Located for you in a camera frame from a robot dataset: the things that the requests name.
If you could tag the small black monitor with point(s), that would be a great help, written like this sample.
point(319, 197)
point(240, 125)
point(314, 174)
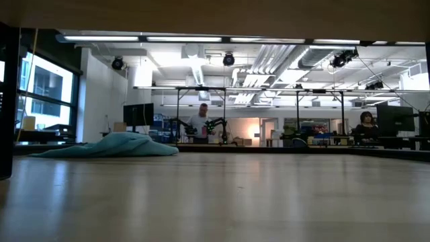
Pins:
point(137, 114)

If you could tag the black background desk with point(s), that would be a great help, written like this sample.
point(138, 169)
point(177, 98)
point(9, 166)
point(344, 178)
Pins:
point(396, 141)

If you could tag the black ceiling-hung device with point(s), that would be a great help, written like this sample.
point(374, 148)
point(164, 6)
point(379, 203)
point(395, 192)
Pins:
point(228, 59)
point(117, 63)
point(341, 60)

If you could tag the silver ventilation duct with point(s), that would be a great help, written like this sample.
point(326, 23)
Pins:
point(312, 57)

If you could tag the cardboard box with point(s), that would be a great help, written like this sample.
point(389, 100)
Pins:
point(242, 142)
point(120, 127)
point(28, 123)

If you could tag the teal cloth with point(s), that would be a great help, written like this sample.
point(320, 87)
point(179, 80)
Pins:
point(117, 146)

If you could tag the black aluminium table frame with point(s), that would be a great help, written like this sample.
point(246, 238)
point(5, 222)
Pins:
point(268, 149)

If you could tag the background black robot arm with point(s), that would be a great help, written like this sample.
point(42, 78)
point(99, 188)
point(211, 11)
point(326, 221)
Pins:
point(223, 126)
point(188, 129)

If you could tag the background black rig frame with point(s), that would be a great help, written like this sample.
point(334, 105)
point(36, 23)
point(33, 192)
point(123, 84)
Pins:
point(297, 114)
point(201, 88)

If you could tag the person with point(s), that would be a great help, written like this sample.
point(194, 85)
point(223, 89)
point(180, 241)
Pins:
point(366, 131)
point(199, 124)

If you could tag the white light bar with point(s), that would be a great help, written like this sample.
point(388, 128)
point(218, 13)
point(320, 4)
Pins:
point(184, 39)
point(100, 38)
point(336, 41)
point(267, 40)

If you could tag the large black monitor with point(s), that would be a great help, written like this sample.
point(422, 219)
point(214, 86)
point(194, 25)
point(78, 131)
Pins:
point(394, 117)

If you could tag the large window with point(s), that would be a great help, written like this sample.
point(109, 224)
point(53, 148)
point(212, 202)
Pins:
point(47, 84)

